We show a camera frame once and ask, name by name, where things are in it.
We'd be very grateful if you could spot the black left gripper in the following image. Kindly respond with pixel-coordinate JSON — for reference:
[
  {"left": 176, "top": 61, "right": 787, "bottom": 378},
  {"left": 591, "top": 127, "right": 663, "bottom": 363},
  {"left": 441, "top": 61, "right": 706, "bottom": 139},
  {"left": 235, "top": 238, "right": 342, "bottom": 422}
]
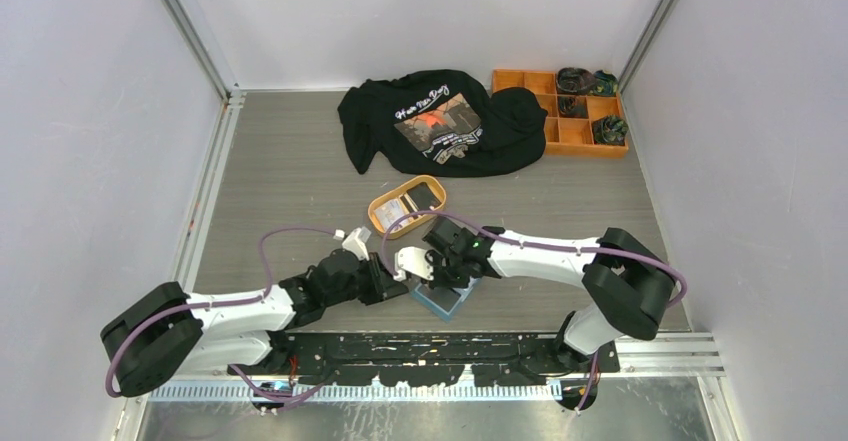
[{"left": 324, "top": 251, "right": 408, "bottom": 307}]

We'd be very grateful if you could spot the blue leather card holder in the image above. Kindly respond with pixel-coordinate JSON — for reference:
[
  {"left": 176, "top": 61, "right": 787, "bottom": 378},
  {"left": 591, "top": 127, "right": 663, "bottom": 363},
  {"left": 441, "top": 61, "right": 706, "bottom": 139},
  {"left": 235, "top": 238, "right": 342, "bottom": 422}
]
[{"left": 410, "top": 278, "right": 480, "bottom": 323}]

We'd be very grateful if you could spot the yellow oval tray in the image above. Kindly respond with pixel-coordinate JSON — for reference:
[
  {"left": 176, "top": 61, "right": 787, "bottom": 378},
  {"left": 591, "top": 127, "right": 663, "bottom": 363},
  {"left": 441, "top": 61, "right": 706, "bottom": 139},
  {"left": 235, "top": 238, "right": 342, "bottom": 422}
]
[{"left": 367, "top": 175, "right": 447, "bottom": 240}]

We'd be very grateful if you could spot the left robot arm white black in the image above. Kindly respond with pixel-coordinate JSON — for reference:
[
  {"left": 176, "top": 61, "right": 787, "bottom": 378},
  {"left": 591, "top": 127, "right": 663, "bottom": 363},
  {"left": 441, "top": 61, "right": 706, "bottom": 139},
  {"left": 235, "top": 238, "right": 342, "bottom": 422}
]
[{"left": 100, "top": 249, "right": 408, "bottom": 398}]

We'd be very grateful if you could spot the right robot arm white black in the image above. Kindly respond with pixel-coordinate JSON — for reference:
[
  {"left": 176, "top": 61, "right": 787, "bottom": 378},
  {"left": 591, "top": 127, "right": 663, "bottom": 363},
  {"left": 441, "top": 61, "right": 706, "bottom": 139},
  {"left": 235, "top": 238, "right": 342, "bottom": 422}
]
[{"left": 423, "top": 218, "right": 676, "bottom": 372}]

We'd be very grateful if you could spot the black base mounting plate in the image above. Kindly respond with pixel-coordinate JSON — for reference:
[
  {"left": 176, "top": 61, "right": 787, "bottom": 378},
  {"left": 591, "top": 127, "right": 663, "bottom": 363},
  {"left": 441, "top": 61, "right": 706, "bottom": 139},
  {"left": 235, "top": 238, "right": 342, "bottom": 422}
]
[{"left": 226, "top": 332, "right": 590, "bottom": 387}]

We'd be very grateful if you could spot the black printed t-shirt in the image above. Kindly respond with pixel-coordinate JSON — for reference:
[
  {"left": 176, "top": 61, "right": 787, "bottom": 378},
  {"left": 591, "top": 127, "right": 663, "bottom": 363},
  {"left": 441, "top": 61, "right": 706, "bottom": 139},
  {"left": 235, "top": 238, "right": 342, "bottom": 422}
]
[{"left": 337, "top": 69, "right": 548, "bottom": 178}]

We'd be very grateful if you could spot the dark sock middle compartment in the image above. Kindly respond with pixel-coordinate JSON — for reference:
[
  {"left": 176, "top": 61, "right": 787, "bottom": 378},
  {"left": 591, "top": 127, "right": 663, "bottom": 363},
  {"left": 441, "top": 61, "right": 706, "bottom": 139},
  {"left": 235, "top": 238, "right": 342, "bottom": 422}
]
[{"left": 557, "top": 95, "right": 588, "bottom": 119}]

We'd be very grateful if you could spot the orange wooden compartment tray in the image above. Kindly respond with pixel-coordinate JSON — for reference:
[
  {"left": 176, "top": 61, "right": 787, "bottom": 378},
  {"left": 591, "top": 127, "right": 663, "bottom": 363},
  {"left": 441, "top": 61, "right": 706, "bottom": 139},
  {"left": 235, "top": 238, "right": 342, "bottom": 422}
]
[{"left": 491, "top": 69, "right": 629, "bottom": 158}]

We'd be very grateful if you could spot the green patterned sock lower right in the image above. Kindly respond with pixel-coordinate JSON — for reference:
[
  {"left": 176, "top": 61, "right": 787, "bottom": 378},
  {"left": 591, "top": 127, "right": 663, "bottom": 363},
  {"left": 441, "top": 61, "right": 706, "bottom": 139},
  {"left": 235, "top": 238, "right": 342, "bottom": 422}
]
[{"left": 591, "top": 115, "right": 629, "bottom": 146}]

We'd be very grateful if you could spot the dark rolled sock top left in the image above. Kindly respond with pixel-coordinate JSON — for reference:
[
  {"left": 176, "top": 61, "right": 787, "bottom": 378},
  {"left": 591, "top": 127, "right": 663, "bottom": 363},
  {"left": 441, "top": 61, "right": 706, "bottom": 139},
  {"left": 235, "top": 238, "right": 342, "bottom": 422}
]
[{"left": 555, "top": 67, "right": 596, "bottom": 95}]

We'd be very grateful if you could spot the green rolled sock top right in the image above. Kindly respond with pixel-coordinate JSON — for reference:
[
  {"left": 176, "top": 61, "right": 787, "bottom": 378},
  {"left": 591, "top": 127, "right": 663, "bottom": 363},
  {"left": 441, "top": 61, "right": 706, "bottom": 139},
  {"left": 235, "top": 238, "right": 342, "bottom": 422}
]
[{"left": 590, "top": 70, "right": 619, "bottom": 97}]

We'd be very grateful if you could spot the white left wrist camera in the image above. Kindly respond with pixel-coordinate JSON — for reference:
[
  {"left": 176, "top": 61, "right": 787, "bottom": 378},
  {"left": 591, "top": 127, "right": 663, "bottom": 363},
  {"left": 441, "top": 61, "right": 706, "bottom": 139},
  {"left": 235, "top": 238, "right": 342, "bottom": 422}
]
[{"left": 341, "top": 226, "right": 371, "bottom": 261}]

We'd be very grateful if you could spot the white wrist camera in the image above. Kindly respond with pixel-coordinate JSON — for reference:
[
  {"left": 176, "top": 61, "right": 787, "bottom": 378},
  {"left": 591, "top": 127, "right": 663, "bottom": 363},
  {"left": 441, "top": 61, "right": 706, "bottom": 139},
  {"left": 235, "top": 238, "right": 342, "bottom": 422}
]
[
  {"left": 341, "top": 226, "right": 371, "bottom": 261},
  {"left": 393, "top": 246, "right": 434, "bottom": 281}
]

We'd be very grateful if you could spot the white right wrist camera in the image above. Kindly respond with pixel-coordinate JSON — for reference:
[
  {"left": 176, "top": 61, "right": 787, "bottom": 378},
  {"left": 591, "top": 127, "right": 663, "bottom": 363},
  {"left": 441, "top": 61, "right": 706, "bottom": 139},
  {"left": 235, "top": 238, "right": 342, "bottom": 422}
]
[{"left": 393, "top": 246, "right": 434, "bottom": 281}]

